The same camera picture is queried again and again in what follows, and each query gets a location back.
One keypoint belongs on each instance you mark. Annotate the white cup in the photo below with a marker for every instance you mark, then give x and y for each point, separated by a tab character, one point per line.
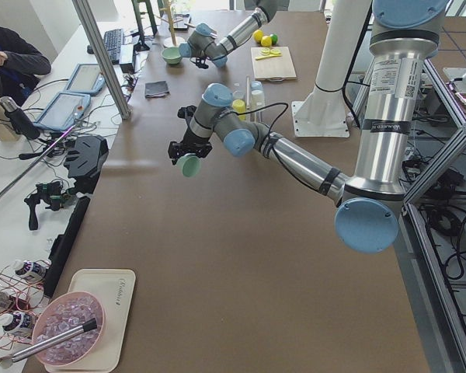
257	99

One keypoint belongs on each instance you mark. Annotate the white wire cup rack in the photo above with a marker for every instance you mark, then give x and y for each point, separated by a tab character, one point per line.
251	115

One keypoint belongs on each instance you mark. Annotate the yellow lemon near board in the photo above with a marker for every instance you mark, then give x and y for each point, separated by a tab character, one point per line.
266	41

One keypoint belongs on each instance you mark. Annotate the mint green cup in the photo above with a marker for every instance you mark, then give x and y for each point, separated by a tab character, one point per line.
189	164

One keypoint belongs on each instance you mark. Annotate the pink bowl of ice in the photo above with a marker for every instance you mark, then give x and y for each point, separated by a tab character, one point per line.
64	313

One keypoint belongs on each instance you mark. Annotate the yellow lemon outer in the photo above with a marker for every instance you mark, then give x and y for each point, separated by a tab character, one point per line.
257	35

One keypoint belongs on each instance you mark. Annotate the light blue cup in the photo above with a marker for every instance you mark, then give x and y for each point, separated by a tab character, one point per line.
256	85

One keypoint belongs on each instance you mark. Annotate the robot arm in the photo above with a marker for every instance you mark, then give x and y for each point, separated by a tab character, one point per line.
405	34
203	44

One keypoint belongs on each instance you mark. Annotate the blue teach pendant far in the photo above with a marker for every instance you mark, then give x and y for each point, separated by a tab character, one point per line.
86	79

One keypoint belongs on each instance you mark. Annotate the black keyboard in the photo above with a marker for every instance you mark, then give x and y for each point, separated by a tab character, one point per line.
113	40

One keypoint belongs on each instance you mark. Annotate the grey cup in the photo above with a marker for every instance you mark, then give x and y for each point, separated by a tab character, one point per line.
238	95

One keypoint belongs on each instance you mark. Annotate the aluminium frame post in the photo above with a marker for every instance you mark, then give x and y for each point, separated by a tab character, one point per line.
95	39

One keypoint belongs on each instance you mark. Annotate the person in dark sweater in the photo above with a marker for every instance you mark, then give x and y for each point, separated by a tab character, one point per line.
21	66

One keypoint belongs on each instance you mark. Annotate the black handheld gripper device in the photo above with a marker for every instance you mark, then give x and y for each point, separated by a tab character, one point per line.
52	194

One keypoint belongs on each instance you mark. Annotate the grey folded cloth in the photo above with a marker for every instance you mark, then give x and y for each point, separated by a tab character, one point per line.
156	89

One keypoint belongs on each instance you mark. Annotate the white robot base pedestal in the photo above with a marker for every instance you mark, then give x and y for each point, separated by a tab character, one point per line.
323	113

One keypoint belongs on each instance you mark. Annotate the wooden mug tree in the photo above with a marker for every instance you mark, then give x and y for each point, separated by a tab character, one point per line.
165	15

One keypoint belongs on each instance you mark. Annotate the green bowl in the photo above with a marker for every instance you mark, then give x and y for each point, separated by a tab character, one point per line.
171	55

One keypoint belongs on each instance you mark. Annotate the blue teach pendant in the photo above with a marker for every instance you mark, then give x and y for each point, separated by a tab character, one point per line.
64	110
86	79

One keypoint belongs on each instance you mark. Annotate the metal tongs handle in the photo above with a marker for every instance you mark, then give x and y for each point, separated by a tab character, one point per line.
46	344

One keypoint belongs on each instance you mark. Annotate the wooden cutting board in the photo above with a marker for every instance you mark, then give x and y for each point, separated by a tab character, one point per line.
281	68

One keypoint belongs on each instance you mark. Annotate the green lime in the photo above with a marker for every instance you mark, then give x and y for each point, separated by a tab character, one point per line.
274	38

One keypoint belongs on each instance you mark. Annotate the yellow cup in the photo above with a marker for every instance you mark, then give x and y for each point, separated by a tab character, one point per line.
239	106

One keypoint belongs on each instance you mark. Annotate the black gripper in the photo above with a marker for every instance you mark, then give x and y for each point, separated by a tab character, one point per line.
202	62
189	137

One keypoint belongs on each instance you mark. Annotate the cream plastic tray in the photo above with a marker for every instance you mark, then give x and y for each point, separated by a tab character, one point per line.
114	289

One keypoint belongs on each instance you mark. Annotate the blue teach pendant near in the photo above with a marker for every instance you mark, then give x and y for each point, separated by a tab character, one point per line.
64	110

